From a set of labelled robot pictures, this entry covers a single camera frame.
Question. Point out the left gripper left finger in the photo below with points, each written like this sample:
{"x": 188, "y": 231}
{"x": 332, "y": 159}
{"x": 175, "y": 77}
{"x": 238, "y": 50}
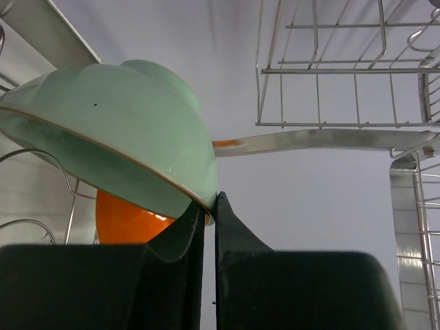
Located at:
{"x": 154, "y": 285}

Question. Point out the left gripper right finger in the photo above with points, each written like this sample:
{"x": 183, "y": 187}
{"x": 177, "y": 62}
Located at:
{"x": 261, "y": 288}

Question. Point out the green bowl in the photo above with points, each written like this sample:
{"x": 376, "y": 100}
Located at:
{"x": 133, "y": 130}

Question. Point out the orange bowl in rack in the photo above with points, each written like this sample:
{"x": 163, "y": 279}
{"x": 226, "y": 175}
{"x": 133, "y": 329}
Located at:
{"x": 121, "y": 222}

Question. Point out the metal two-tier dish rack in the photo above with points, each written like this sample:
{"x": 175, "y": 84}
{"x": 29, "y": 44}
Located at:
{"x": 323, "y": 117}

